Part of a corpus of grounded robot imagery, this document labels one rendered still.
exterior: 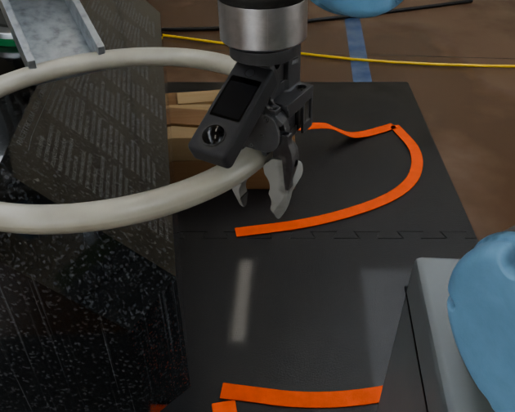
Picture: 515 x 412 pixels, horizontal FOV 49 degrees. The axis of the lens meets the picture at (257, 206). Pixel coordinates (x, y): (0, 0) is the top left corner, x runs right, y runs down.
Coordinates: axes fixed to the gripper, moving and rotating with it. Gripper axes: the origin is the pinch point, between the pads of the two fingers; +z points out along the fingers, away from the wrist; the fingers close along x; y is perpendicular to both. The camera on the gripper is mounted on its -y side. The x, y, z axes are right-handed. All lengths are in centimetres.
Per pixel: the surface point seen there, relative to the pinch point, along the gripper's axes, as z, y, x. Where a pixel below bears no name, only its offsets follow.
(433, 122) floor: 83, 187, 23
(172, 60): -5.8, 20.6, 28.7
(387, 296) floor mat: 86, 77, 3
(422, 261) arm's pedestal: 5.1, 5.9, -19.4
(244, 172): -7.6, -4.1, -1.1
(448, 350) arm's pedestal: 5.7, -5.1, -25.9
